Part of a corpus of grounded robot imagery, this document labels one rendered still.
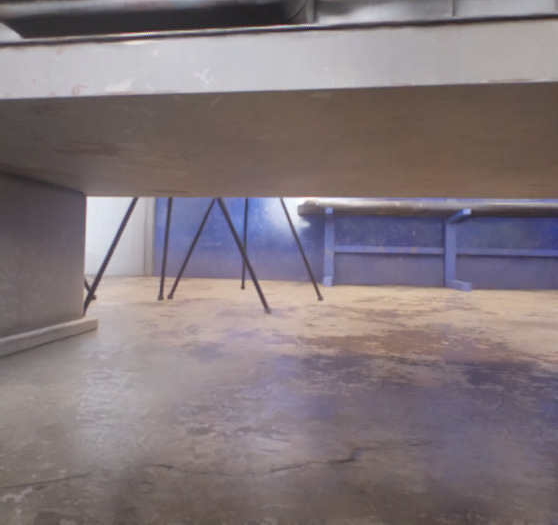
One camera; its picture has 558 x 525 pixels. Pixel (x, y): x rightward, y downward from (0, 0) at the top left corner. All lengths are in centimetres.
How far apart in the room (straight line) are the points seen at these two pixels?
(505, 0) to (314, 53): 34
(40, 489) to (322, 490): 27
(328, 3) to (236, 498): 63
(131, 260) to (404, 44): 392
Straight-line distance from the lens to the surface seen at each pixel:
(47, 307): 123
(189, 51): 51
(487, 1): 73
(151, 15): 58
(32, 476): 55
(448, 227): 382
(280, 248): 387
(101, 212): 442
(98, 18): 60
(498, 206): 357
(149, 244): 417
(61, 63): 58
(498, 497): 52
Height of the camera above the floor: 23
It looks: 1 degrees up
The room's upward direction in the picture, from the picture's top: 1 degrees clockwise
